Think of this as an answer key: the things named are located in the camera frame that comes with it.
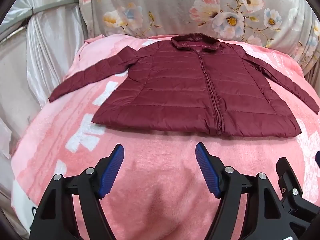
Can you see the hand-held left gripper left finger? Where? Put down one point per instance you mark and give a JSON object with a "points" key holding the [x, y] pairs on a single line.
{"points": [[113, 167]]}

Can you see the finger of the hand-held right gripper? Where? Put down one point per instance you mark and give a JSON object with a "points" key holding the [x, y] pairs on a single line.
{"points": [[318, 155], [284, 170]]}

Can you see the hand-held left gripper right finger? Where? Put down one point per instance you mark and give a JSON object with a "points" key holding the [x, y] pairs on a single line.
{"points": [[206, 167]]}

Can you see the maroon quilted puffer jacket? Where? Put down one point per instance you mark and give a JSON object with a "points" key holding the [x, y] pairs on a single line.
{"points": [[180, 90]]}

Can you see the pink fleece blanket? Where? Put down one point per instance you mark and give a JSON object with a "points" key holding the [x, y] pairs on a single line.
{"points": [[160, 175]]}

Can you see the white satin curtain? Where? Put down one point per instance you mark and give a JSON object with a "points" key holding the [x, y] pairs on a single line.
{"points": [[47, 52]]}

